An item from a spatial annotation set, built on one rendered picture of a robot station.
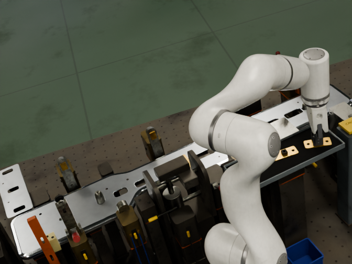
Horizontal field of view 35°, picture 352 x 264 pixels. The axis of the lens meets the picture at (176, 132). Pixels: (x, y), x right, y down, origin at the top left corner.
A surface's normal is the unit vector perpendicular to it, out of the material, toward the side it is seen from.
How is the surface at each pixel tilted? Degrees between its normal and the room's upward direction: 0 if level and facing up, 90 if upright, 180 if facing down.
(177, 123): 0
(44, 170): 0
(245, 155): 82
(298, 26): 0
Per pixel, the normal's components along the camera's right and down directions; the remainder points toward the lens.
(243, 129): -0.39, -0.45
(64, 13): -0.18, -0.76
